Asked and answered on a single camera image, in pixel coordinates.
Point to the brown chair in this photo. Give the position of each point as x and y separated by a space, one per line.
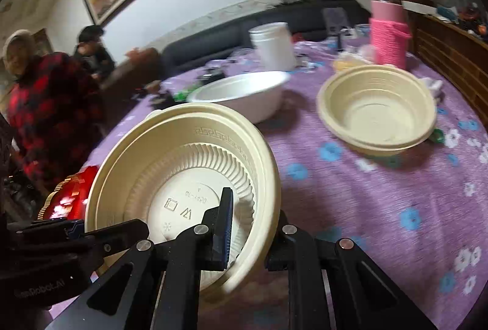
129 86

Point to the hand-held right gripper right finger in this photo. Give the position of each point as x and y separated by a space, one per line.
301 250

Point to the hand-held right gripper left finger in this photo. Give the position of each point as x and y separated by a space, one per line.
225 227

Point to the red plate with gold rim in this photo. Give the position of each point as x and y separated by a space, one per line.
72 196

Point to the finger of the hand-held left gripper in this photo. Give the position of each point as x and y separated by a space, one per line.
122 234

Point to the pink bottle with knitted sleeve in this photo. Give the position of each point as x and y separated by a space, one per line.
389 36

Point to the large cream ribbed bowl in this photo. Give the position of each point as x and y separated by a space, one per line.
171 147

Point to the small green object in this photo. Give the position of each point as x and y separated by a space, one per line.
438 136

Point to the phone stand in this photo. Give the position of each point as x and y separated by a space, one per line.
335 23

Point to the yellow packet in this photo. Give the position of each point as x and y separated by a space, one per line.
347 65

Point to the white plastic jar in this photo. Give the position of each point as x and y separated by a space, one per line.
272 48

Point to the purple floral tablecloth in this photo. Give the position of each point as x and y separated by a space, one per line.
362 208

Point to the dark sofa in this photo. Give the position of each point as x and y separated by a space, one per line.
213 36

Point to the small white object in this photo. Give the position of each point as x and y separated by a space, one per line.
432 88

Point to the white foam bowl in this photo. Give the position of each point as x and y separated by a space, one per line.
244 90

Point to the small cream ribbed bowl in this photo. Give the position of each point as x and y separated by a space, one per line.
377 112

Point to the green packet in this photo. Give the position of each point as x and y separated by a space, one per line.
183 95

